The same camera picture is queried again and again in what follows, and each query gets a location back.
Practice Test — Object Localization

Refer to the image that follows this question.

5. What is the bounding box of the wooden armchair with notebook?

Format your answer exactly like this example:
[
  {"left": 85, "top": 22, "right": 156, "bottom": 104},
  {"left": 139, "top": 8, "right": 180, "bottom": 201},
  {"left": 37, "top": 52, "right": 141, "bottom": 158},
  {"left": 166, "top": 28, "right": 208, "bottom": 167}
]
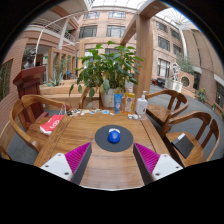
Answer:
[{"left": 159, "top": 111, "right": 221, "bottom": 168}]

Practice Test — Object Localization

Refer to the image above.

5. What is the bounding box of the red and white package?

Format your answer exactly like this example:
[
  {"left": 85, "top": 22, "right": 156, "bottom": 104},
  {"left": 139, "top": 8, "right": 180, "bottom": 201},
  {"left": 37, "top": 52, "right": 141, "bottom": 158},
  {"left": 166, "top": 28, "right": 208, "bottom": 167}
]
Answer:
[{"left": 39, "top": 114, "right": 65, "bottom": 136}]

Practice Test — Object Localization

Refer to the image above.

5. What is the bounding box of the blue and white computer mouse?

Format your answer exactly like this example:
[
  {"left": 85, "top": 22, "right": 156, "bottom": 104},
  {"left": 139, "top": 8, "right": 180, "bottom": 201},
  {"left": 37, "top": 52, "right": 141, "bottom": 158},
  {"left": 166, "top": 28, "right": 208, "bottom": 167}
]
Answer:
[{"left": 107, "top": 128, "right": 122, "bottom": 145}]

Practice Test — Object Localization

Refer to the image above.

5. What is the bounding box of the blue squeeze tube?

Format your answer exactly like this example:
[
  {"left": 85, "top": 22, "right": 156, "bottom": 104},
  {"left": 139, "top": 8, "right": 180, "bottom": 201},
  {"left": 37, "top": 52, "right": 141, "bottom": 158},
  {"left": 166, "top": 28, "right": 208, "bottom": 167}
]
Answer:
[{"left": 113, "top": 93, "right": 123, "bottom": 115}]

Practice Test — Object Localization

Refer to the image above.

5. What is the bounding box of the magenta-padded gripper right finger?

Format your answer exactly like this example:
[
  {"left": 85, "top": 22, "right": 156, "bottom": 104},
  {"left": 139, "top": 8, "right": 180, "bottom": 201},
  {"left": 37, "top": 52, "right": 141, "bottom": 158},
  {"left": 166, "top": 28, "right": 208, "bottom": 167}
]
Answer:
[{"left": 132, "top": 142, "right": 184, "bottom": 186}]

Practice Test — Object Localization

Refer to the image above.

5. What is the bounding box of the wooden armchair with empty seat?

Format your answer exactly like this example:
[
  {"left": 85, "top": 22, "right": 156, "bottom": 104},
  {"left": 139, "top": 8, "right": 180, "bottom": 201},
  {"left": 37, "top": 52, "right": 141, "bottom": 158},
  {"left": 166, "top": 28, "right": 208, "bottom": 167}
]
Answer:
[{"left": 144, "top": 89, "right": 190, "bottom": 127}]

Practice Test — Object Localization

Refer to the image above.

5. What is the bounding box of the small white packet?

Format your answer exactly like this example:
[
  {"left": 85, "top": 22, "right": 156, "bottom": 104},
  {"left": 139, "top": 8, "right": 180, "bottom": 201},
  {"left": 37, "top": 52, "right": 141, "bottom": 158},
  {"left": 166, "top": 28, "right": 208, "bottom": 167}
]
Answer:
[{"left": 127, "top": 113, "right": 143, "bottom": 121}]

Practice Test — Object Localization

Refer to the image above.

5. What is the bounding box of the white pump dispenser bottle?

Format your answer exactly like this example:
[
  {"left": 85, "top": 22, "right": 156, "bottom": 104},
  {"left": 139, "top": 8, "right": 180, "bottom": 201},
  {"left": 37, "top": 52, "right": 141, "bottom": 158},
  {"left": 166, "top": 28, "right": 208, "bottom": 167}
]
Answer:
[{"left": 134, "top": 90, "right": 149, "bottom": 115}]

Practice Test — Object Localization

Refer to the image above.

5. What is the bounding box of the wooden armchair with red package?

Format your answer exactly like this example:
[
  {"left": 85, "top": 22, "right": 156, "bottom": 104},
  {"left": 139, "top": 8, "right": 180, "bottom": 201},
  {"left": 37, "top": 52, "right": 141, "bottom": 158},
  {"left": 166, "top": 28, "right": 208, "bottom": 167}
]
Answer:
[{"left": 9, "top": 94, "right": 71, "bottom": 153}]

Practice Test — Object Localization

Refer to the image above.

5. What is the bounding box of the black notebook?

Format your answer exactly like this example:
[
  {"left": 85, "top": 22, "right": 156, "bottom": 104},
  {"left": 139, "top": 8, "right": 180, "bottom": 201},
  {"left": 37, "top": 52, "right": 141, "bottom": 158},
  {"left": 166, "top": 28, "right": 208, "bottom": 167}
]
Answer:
[{"left": 171, "top": 132, "right": 195, "bottom": 160}]

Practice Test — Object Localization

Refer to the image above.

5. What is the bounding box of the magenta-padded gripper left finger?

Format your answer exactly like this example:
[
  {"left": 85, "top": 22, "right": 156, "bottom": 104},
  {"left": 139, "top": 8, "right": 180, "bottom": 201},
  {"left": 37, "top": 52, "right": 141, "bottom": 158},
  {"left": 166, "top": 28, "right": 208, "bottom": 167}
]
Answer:
[{"left": 40, "top": 142, "right": 93, "bottom": 186}]

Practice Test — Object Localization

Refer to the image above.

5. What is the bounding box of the round dark grey mouse pad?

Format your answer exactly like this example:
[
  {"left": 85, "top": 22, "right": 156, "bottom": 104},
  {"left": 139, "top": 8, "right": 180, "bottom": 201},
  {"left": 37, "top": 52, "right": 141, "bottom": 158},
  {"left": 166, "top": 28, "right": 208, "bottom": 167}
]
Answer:
[{"left": 94, "top": 124, "right": 134, "bottom": 153}]

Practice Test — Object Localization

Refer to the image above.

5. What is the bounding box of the dark wooden pedestal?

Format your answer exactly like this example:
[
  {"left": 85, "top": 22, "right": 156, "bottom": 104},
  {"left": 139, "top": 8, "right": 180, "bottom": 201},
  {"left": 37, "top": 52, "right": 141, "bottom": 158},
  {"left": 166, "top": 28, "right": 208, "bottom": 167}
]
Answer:
[{"left": 13, "top": 65, "right": 48, "bottom": 121}]

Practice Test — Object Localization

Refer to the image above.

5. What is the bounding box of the white stone statue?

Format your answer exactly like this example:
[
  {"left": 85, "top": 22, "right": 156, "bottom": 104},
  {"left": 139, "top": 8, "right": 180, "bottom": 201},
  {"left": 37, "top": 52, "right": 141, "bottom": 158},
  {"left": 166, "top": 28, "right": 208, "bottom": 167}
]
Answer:
[{"left": 170, "top": 62, "right": 182, "bottom": 81}]

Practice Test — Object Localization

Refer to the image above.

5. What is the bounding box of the large green potted plant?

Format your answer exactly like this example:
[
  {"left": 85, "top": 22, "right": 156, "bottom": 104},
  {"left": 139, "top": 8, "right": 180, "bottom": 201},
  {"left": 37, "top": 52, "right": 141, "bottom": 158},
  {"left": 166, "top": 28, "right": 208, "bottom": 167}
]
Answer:
[{"left": 68, "top": 40, "right": 144, "bottom": 108}]

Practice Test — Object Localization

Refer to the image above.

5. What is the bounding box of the dark bust sculpture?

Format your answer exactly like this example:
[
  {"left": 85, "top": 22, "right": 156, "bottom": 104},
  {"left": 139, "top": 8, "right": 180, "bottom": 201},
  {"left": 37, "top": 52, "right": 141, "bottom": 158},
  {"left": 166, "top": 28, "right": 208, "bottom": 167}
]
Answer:
[{"left": 22, "top": 49, "right": 37, "bottom": 70}]

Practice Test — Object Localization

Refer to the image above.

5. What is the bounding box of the wooden chair behind plant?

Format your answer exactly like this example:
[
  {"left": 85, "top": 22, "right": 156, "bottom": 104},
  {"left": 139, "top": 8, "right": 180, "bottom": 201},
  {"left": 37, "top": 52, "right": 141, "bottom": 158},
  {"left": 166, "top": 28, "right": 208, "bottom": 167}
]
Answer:
[{"left": 78, "top": 86, "right": 101, "bottom": 109}]

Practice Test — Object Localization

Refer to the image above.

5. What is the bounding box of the yellow flowering potted plant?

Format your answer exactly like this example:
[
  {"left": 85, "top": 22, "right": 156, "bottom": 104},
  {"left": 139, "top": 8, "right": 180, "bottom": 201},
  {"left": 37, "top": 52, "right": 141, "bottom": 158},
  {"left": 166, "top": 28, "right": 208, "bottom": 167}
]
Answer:
[{"left": 198, "top": 88, "right": 207, "bottom": 103}]

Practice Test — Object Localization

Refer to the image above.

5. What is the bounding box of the yellow liquid soap bottle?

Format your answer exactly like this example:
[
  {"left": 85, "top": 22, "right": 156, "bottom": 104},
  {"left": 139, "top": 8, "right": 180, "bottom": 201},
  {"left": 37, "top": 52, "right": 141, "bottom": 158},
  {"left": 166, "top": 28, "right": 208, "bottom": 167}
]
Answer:
[{"left": 124, "top": 86, "right": 136, "bottom": 114}]

